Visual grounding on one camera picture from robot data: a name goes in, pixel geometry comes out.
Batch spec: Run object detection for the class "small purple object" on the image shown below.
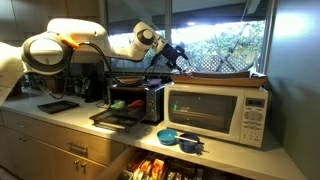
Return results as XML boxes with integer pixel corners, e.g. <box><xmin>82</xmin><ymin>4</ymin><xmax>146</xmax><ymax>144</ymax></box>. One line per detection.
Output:
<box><xmin>146</xmin><ymin>78</ymin><xmax>163</xmax><ymax>87</ymax></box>

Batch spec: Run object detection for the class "wooden base cabinet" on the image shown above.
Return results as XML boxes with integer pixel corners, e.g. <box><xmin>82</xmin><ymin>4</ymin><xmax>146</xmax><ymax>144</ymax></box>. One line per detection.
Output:
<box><xmin>0</xmin><ymin>108</ymin><xmax>136</xmax><ymax>180</ymax></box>

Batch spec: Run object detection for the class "black baking tray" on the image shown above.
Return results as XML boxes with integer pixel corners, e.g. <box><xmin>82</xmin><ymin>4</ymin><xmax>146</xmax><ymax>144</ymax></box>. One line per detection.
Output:
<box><xmin>37</xmin><ymin>99</ymin><xmax>80</xmax><ymax>115</ymax></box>

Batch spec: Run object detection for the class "white microwave oven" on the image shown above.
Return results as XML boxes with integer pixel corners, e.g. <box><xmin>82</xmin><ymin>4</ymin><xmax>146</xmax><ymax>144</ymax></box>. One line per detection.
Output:
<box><xmin>163</xmin><ymin>82</ymin><xmax>270</xmax><ymax>149</ymax></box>

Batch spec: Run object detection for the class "toaster oven glass door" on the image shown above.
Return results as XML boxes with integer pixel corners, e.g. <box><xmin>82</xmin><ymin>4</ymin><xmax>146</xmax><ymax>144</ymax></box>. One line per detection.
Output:
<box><xmin>89</xmin><ymin>108</ymin><xmax>148</xmax><ymax>132</ymax></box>

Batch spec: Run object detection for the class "light blue bowl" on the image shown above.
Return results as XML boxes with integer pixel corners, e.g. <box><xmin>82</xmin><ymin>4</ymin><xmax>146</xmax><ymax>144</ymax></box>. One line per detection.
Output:
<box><xmin>156</xmin><ymin>128</ymin><xmax>179</xmax><ymax>147</ymax></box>

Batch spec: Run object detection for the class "white utensil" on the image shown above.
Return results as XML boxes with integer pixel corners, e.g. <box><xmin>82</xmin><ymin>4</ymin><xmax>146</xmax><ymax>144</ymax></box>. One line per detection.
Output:
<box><xmin>174</xmin><ymin>134</ymin><xmax>205</xmax><ymax>146</ymax></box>

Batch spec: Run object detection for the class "red plastic object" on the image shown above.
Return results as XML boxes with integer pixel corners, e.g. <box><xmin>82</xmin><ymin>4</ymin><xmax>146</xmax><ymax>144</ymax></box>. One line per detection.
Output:
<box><xmin>127</xmin><ymin>99</ymin><xmax>146</xmax><ymax>109</ymax></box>

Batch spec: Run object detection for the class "woven wicker basket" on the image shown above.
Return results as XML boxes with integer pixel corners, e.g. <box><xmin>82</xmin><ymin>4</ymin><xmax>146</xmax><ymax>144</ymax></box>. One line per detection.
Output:
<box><xmin>116</xmin><ymin>75</ymin><xmax>146</xmax><ymax>87</ymax></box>

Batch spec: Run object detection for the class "green plastic object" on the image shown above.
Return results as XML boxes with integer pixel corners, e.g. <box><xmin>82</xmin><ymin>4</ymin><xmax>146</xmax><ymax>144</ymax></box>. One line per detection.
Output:
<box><xmin>109</xmin><ymin>99</ymin><xmax>127</xmax><ymax>111</ymax></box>

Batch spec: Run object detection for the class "open wooden drawer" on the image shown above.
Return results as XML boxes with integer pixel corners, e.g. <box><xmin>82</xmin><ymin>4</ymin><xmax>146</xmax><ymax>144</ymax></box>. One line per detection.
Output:
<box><xmin>94</xmin><ymin>146</ymin><xmax>249</xmax><ymax>180</ymax></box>

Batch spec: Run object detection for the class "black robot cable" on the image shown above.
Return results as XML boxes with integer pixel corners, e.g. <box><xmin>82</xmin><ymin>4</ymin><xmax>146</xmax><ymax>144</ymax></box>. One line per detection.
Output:
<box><xmin>68</xmin><ymin>41</ymin><xmax>158</xmax><ymax>88</ymax></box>

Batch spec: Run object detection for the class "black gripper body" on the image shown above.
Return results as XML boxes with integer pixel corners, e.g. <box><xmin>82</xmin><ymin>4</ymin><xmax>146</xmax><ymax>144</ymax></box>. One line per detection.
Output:
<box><xmin>161</xmin><ymin>43</ymin><xmax>189</xmax><ymax>71</ymax></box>

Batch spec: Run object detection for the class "black coffee maker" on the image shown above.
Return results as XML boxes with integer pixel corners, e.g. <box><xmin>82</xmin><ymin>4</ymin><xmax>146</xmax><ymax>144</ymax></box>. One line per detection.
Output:
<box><xmin>81</xmin><ymin>62</ymin><xmax>106</xmax><ymax>104</ymax></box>

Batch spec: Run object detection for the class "oven wire rack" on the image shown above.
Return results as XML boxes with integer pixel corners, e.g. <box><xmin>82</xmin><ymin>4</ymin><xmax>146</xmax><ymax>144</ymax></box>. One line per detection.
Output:
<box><xmin>108</xmin><ymin>105</ymin><xmax>148</xmax><ymax>118</ymax></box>

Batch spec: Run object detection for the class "wooden tray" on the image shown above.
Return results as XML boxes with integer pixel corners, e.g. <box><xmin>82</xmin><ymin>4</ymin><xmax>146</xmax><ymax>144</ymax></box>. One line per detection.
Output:
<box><xmin>170</xmin><ymin>70</ymin><xmax>268</xmax><ymax>89</ymax></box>

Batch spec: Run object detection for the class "window frame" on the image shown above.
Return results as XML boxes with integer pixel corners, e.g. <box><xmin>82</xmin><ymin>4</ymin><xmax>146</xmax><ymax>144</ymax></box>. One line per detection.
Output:
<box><xmin>99</xmin><ymin>0</ymin><xmax>278</xmax><ymax>77</ymax></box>

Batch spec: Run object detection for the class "silver toaster oven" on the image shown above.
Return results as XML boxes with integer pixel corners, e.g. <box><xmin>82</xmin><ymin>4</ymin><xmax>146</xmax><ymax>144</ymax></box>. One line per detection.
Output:
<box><xmin>106</xmin><ymin>83</ymin><xmax>166</xmax><ymax>124</ymax></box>

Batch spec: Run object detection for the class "beige wall cabinet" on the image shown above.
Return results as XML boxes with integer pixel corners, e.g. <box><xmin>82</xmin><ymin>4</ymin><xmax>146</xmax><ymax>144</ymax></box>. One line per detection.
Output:
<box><xmin>0</xmin><ymin>0</ymin><xmax>108</xmax><ymax>46</ymax></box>

